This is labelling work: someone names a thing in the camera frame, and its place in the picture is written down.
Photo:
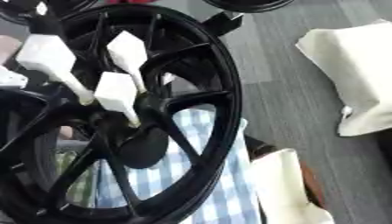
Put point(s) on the white cloth bag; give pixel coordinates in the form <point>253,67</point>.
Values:
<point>286,186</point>
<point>352,73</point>

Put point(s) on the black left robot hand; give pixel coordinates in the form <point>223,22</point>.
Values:
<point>45,23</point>

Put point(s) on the white pin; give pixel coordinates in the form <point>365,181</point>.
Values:
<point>116,92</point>
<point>127,52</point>
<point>46,57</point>

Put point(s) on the black spoked wheel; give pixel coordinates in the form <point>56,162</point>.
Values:
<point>224,87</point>

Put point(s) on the black wheel stand bracket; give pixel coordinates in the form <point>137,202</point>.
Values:
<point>222,24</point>

